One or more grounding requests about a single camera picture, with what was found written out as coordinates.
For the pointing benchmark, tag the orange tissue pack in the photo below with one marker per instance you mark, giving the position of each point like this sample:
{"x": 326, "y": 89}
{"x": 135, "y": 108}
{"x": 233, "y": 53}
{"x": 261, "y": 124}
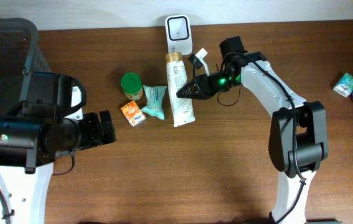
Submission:
{"x": 133, "y": 113}

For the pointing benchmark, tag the teal wet wipes pack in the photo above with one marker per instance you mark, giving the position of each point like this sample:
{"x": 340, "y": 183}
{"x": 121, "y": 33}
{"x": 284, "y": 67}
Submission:
{"x": 154, "y": 96}

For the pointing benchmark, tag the green round item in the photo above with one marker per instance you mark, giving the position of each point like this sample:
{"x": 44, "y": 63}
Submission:
{"x": 132, "y": 86}

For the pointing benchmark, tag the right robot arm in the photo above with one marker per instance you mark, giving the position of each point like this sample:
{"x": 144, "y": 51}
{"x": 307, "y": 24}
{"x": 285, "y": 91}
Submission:
{"x": 298, "y": 141}

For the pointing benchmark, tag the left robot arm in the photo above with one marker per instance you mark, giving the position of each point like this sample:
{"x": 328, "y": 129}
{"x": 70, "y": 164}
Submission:
{"x": 45, "y": 124}

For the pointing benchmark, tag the small teal tissue pack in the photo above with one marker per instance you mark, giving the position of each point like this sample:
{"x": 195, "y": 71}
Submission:
{"x": 344, "y": 86}

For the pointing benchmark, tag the white barcode scanner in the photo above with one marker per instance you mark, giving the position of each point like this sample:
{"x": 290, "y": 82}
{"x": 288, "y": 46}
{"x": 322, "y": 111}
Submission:
{"x": 179, "y": 37}

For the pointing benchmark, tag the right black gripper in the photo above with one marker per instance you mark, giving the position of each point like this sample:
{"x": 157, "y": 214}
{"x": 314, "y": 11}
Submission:
{"x": 204, "y": 88}

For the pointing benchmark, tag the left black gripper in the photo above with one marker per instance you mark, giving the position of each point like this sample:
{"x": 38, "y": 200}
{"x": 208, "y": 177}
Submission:
{"x": 96, "y": 133}

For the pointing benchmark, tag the grey plastic mesh basket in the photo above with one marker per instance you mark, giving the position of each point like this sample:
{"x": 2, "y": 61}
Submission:
{"x": 19, "y": 55}

